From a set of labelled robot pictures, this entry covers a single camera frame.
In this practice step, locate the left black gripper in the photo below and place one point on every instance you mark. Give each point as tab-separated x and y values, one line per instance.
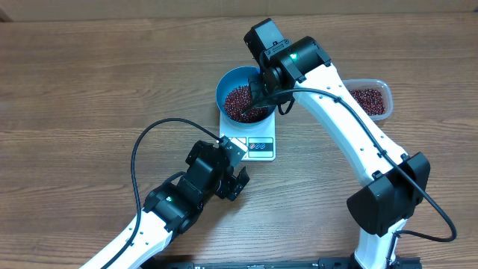
234	186

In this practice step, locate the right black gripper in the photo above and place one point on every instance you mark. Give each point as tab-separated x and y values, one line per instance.
264	87

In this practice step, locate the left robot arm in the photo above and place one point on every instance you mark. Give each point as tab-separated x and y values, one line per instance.
173	207

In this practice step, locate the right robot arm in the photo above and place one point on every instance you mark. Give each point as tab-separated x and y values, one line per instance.
393	183

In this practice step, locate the red beans in bowl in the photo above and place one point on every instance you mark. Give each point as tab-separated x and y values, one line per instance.
239	99

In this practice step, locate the teal round bowl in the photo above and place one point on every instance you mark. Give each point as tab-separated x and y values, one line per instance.
235	78

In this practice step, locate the white digital kitchen scale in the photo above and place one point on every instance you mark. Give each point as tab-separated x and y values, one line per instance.
259	137

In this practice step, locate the red adzuki beans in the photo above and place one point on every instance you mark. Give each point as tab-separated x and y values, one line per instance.
370	100

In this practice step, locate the clear plastic food container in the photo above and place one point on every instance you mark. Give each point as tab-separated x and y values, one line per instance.
381	86

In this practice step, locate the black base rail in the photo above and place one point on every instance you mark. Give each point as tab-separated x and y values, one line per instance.
257	264

